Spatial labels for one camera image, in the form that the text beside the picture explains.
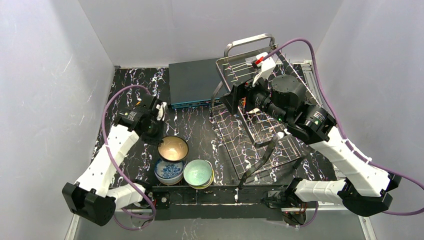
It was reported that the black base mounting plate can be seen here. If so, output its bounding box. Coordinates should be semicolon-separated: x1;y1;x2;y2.
120;184;319;222

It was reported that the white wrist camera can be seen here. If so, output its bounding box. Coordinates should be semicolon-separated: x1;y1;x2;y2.
252;52;276;87
156;102;167;121

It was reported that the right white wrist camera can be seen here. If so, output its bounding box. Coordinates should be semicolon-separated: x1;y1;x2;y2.
252;52;276;87

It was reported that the yellow rimmed bowl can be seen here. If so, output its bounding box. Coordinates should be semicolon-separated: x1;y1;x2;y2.
191;163;215;190

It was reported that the steel wire dish rack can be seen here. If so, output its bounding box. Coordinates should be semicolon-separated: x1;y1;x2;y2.
210;33;323;180

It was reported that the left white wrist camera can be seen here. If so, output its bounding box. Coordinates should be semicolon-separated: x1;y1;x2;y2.
156;102;167;121

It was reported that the dark grey network switch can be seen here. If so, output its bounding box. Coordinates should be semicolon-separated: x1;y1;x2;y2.
168;58;222;109

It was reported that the blue white floral bowl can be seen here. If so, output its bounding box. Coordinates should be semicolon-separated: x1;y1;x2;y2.
154;158;185;186

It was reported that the teal speckled bowl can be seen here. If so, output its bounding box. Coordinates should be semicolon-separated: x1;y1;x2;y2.
183;159;213;187

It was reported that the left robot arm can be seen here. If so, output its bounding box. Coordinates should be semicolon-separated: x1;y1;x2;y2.
62;95;167;226

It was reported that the orange bowl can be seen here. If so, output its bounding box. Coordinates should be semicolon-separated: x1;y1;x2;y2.
239;97;246;112

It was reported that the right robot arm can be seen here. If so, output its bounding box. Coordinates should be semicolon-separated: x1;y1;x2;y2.
220;75;401;217

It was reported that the dark blue gold bowl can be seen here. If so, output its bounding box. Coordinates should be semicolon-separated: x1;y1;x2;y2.
157;135;189;162

